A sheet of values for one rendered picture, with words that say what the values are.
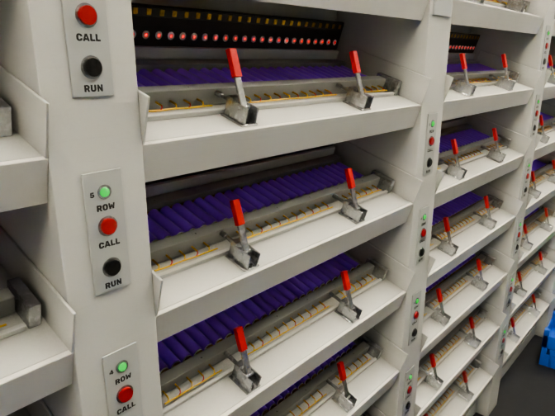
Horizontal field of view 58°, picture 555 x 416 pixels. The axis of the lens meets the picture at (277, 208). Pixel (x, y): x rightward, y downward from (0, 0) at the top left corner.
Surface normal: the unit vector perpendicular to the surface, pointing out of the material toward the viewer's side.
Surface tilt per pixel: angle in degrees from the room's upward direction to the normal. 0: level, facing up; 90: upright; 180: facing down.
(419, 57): 90
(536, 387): 0
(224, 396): 18
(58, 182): 90
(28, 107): 90
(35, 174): 108
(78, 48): 90
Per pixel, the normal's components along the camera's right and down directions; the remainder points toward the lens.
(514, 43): -0.66, 0.22
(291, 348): 0.23, -0.85
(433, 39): 0.75, 0.19
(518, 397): 0.00, -0.96
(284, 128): 0.71, 0.47
